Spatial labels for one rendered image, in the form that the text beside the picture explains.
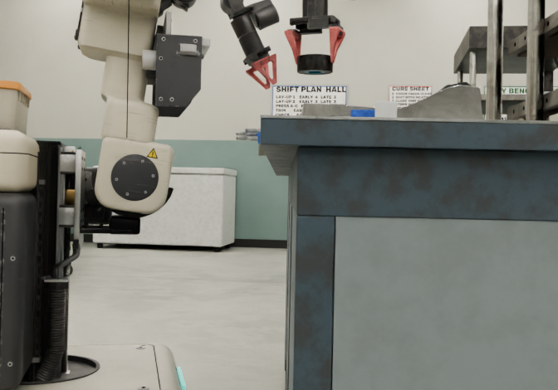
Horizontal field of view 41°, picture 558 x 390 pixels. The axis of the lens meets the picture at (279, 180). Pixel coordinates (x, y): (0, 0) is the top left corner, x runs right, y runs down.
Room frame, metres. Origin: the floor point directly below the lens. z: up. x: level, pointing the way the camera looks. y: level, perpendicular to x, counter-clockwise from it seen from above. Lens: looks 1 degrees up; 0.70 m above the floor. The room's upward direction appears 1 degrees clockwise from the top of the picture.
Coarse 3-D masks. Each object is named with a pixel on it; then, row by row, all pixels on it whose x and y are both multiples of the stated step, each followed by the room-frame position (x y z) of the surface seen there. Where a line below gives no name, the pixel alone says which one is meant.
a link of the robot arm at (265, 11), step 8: (232, 0) 1.97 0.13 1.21; (240, 0) 1.98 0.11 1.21; (264, 0) 2.01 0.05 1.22; (232, 8) 1.97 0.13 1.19; (240, 8) 1.98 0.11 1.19; (248, 8) 2.01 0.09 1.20; (256, 8) 2.01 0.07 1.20; (264, 8) 2.01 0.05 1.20; (272, 8) 2.01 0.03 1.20; (232, 16) 2.01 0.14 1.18; (264, 16) 2.00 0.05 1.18; (272, 16) 2.01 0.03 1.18; (264, 24) 2.01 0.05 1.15; (272, 24) 2.03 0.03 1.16
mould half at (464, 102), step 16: (432, 96) 1.57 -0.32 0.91; (448, 96) 1.57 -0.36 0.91; (464, 96) 1.57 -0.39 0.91; (480, 96) 1.57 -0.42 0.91; (304, 112) 1.57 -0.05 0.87; (320, 112) 1.57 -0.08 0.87; (336, 112) 1.57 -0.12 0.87; (400, 112) 1.57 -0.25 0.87; (416, 112) 1.57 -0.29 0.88; (432, 112) 1.57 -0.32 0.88; (448, 112) 1.57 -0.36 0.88; (464, 112) 1.57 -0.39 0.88; (480, 112) 1.57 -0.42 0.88
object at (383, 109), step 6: (378, 102) 1.22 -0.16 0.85; (384, 102) 1.22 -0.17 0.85; (390, 102) 1.21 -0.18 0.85; (396, 102) 1.21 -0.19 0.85; (378, 108) 1.22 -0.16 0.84; (384, 108) 1.21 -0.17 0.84; (390, 108) 1.21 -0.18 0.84; (396, 108) 1.21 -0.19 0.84; (354, 114) 1.23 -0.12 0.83; (360, 114) 1.22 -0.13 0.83; (366, 114) 1.22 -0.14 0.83; (372, 114) 1.22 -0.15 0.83; (378, 114) 1.22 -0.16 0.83; (384, 114) 1.21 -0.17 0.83; (390, 114) 1.21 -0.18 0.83; (396, 114) 1.21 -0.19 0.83
